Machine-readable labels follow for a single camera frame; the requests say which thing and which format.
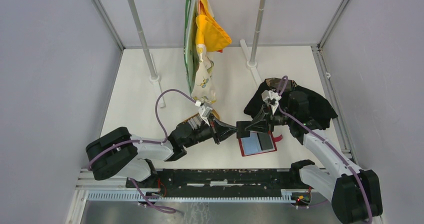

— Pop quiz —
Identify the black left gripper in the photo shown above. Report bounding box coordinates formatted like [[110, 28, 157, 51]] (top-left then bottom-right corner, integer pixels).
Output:
[[184, 113, 239, 148]]

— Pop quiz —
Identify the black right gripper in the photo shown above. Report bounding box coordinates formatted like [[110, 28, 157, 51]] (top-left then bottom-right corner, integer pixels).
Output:
[[244, 102, 295, 135]]

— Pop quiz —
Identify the black credit card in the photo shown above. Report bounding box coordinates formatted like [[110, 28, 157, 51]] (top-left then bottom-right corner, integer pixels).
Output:
[[257, 132, 275, 152], [236, 121, 252, 139]]

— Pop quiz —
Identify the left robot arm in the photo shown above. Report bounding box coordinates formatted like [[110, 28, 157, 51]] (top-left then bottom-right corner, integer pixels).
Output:
[[85, 114, 237, 188]]

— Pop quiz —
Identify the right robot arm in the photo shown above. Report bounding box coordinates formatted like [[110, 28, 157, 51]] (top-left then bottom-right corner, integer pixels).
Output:
[[244, 89, 383, 224]]

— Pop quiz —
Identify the right metal rack pole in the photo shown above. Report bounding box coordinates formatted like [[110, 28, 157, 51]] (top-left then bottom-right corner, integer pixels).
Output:
[[239, 0, 266, 87]]

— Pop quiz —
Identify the metal rack pole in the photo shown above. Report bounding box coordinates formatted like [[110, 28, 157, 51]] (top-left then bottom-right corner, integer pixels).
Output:
[[127, 0, 166, 108], [239, 0, 266, 87]]

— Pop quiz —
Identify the black shirt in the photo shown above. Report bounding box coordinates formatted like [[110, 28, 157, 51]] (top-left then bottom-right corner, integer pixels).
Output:
[[243, 77, 338, 129]]

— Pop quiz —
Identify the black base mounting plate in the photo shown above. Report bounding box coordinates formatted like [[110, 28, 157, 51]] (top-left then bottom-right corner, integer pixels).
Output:
[[137, 169, 309, 198]]

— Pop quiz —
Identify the green hanging cloth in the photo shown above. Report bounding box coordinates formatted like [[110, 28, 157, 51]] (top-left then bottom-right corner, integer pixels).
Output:
[[183, 0, 199, 93]]

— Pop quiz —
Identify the yellow floral hanging cloth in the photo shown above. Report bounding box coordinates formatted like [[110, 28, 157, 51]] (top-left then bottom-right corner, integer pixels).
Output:
[[190, 0, 232, 104]]

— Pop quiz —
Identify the left metal rack pole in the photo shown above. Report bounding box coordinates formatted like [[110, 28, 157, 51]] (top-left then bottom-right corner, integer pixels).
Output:
[[127, 0, 166, 108]]

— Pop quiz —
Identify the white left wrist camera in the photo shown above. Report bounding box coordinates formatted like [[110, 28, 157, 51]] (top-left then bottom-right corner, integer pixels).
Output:
[[194, 100, 213, 126]]

